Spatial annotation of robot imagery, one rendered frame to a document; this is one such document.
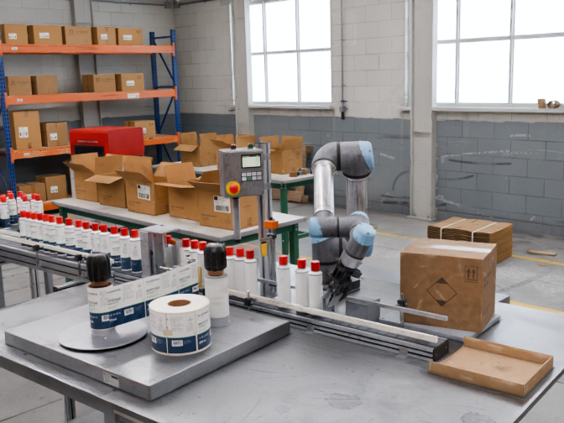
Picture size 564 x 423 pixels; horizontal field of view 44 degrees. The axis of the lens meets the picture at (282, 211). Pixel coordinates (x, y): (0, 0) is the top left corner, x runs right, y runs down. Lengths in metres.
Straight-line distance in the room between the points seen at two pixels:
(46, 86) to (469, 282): 8.06
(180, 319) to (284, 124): 8.02
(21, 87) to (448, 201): 5.63
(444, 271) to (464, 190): 5.91
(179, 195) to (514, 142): 4.27
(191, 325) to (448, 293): 0.92
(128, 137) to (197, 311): 6.18
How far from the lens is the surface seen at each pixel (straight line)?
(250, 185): 2.82
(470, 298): 2.56
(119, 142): 8.27
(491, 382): 2.22
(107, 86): 10.42
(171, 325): 2.30
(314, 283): 2.58
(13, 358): 2.63
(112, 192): 5.69
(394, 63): 8.88
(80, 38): 10.27
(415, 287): 2.60
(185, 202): 4.98
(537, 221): 8.08
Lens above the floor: 1.76
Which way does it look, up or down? 11 degrees down
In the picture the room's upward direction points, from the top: 2 degrees counter-clockwise
